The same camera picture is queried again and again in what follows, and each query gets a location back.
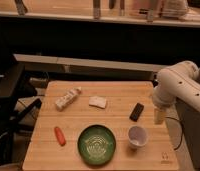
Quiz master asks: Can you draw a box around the white paper cup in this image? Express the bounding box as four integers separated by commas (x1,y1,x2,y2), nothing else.
128,126,148,149

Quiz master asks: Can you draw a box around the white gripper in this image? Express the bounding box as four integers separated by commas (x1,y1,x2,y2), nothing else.
152,89,175,124

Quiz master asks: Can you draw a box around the black remote control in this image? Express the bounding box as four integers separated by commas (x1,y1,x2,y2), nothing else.
130,103,144,121

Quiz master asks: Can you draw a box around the black cable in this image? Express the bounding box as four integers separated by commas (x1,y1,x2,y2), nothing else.
165,115,185,152

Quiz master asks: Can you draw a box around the black chair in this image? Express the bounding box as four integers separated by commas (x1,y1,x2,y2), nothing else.
0,9,43,168

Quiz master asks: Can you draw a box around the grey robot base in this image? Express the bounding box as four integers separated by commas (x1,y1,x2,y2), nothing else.
174,63,200,169

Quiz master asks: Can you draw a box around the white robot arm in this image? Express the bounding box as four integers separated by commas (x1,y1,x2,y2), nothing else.
152,61,200,124

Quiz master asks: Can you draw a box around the green ceramic bowl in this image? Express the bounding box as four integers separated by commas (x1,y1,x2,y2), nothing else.
77,125,116,166

